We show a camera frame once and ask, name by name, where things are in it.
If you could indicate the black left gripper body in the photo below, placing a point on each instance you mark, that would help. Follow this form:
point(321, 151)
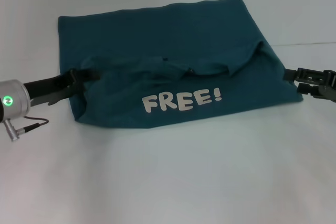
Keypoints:
point(50, 87)

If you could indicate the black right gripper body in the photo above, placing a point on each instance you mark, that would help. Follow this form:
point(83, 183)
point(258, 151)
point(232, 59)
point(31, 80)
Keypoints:
point(331, 86)

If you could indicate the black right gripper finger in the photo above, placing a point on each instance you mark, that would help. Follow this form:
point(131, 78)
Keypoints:
point(309, 89)
point(291, 75)

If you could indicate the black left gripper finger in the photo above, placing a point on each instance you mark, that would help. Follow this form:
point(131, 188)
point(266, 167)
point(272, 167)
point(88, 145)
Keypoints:
point(89, 75)

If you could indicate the teal blue shirt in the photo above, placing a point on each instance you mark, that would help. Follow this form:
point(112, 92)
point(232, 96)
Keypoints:
point(170, 51)

